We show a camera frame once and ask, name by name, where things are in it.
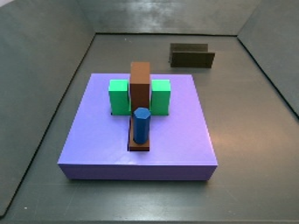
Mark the blue hexagonal peg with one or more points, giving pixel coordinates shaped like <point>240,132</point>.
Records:
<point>141,118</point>

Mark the right green block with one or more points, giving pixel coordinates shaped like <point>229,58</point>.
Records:
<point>160,97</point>

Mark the brown L-shaped block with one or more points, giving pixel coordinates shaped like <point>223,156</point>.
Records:
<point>138,97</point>

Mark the black peg holder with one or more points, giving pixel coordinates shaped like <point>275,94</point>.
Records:
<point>190,55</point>

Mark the left green block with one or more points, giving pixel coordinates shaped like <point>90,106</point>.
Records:
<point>118,101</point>

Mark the green block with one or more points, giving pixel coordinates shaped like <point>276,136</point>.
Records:
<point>160,97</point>
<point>118,101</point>

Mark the purple board base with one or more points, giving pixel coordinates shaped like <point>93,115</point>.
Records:
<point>180,153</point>

